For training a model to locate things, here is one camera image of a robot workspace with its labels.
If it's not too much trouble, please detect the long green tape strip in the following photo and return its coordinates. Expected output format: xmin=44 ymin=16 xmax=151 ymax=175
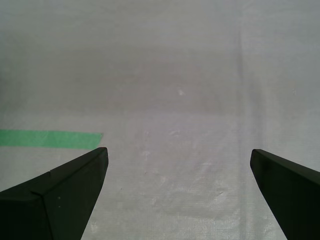
xmin=0 ymin=129 xmax=104 ymax=151

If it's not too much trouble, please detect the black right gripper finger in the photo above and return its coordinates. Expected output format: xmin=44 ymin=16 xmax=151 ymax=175
xmin=250 ymin=148 xmax=320 ymax=240
xmin=0 ymin=146 xmax=109 ymax=240

